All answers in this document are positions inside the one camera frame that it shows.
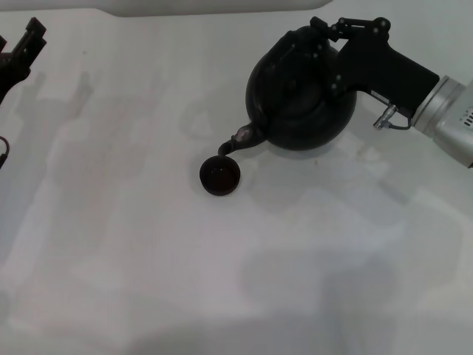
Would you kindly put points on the dark round teacup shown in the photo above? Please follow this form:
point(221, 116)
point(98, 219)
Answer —
point(220, 174)

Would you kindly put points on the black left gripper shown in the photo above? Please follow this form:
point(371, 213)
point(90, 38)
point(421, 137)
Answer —
point(9, 68)

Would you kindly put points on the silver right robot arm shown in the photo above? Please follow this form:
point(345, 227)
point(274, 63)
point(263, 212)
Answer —
point(447, 114)

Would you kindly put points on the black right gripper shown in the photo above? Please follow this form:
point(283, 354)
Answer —
point(384, 74)

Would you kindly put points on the black round teapot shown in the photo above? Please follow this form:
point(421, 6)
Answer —
point(303, 122)

